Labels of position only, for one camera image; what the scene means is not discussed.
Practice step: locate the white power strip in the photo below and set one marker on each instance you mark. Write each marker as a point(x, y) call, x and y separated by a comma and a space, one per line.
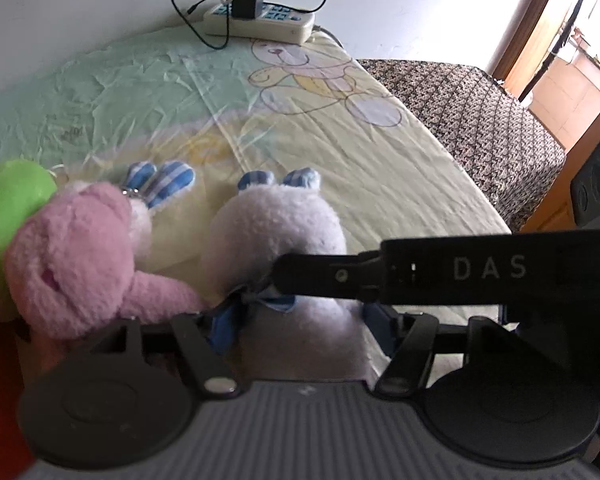
point(280, 22)

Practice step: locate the white plush bunny checked ears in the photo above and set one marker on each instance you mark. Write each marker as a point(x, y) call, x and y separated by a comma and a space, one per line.
point(280, 220)

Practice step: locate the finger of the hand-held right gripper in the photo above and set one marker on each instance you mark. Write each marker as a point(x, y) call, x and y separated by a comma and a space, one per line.
point(325, 275)

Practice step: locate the green plush toy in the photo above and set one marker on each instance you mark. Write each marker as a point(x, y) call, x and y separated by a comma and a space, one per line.
point(5, 210)

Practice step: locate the printed bed sheet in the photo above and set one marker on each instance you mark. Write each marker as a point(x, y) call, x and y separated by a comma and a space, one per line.
point(380, 160)

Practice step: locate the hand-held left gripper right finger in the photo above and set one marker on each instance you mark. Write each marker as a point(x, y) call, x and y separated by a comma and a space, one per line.
point(380, 331)

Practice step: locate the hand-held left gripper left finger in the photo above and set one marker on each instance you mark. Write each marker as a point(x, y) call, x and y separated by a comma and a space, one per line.
point(196, 347)

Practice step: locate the brown patterned blanket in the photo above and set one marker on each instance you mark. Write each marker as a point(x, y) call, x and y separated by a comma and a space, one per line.
point(470, 120)

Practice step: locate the pink plush toy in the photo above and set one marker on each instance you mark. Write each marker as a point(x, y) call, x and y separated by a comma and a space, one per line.
point(75, 260)

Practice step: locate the wooden door frame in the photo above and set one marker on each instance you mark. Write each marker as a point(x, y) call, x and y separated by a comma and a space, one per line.
point(530, 25)

